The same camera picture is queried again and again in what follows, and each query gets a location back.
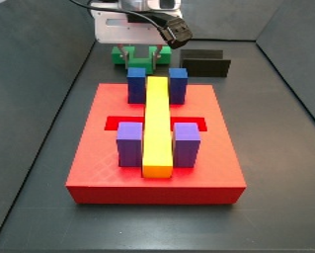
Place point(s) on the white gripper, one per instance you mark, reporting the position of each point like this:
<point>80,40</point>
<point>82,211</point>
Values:
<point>120,29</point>

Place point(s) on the green bridge-shaped object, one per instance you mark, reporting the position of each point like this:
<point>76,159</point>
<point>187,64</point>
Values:
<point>141,62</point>

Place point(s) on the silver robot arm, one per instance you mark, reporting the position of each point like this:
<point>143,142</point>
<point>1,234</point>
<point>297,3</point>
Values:
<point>155,18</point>

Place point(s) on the black angled fixture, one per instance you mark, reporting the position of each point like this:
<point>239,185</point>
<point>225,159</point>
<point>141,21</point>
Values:
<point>204,62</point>

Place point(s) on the red base board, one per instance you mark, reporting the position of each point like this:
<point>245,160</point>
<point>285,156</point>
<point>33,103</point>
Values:
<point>97,181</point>

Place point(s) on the blue block left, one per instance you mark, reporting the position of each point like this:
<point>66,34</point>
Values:
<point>136,77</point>

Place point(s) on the blue block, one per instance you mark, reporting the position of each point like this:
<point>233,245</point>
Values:
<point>176,85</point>
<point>136,77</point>

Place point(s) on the blue block right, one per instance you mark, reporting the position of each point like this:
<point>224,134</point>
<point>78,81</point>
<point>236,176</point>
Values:
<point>176,85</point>

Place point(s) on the purple block left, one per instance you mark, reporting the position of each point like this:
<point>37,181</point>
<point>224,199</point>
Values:
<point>129,144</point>

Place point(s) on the purple block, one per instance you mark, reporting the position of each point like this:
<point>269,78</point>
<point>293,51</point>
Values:
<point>185,141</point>
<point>129,144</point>

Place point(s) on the yellow long bar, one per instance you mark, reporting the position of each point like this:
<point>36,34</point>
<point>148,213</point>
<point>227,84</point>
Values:
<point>156,153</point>

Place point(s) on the purple block right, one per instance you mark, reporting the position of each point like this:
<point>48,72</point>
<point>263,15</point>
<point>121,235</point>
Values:
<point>185,141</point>

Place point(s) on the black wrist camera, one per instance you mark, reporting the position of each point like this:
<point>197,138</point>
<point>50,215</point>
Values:
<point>175,33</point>

